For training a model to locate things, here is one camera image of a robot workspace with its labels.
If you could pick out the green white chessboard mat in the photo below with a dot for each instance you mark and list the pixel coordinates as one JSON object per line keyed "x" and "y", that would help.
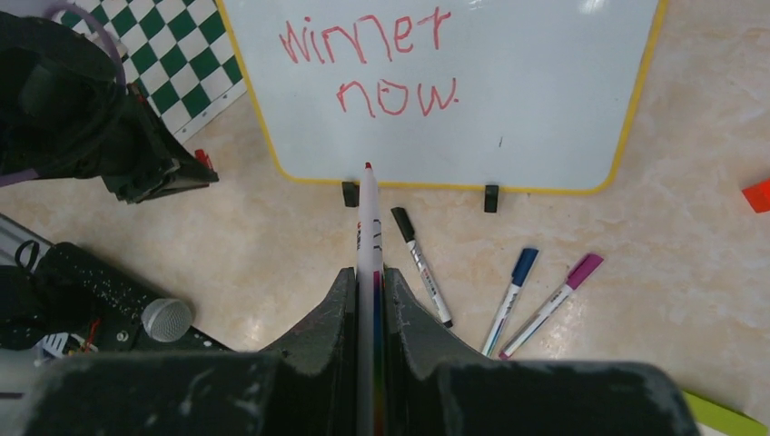
{"x": 179, "y": 53}

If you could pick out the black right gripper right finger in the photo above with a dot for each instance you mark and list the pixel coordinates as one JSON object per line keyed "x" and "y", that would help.
{"x": 419, "y": 351}

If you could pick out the purple whiteboard marker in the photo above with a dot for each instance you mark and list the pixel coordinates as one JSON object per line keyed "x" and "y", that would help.
{"x": 576, "y": 276}

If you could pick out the yellow framed whiteboard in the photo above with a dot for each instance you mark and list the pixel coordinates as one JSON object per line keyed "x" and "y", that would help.
{"x": 525, "y": 96}

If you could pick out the red whiteboard marker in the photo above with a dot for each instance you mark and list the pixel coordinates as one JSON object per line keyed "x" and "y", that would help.
{"x": 369, "y": 276}

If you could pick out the grey round knob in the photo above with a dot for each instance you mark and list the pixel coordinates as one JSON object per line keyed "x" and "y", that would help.
{"x": 166, "y": 319}

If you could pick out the black whiteboard marker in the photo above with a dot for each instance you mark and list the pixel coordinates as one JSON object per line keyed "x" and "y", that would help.
{"x": 408, "y": 234}

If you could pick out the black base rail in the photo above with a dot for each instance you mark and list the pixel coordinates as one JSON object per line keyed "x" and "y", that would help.
{"x": 63, "y": 299}

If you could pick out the orange red block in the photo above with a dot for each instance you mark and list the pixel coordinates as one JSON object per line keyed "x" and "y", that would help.
{"x": 758, "y": 196}

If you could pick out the green white toy brick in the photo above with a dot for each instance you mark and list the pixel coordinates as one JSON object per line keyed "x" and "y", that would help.
{"x": 713, "y": 419}

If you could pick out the blue whiteboard marker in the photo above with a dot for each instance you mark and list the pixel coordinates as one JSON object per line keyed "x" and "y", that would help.
{"x": 519, "y": 274}

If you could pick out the red marker cap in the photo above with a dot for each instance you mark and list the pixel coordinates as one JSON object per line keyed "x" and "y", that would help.
{"x": 202, "y": 157}

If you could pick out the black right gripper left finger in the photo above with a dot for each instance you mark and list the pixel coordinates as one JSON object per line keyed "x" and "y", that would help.
{"x": 313, "y": 389}

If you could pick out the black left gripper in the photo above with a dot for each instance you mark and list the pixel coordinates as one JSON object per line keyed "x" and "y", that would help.
{"x": 141, "y": 160}

